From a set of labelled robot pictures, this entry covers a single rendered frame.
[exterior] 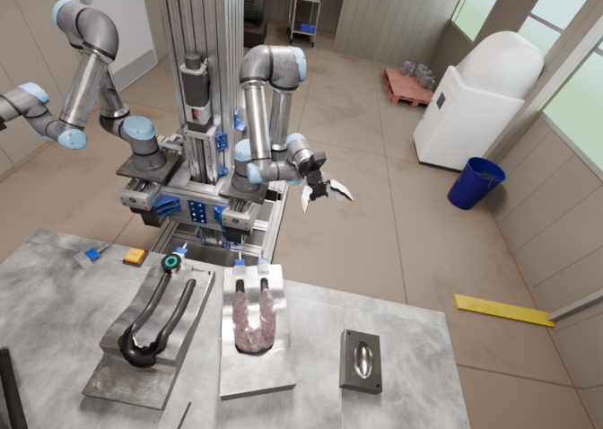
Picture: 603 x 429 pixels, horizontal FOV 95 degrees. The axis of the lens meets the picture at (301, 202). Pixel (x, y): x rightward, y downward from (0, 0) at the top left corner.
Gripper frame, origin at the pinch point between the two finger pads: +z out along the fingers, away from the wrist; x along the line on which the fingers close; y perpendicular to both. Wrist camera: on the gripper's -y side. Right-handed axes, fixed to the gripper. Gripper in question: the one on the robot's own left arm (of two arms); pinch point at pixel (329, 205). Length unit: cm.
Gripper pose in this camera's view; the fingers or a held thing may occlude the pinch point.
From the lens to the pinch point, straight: 81.2
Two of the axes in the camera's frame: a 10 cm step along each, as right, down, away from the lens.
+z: 3.1, 7.3, -6.1
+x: -9.5, 2.2, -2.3
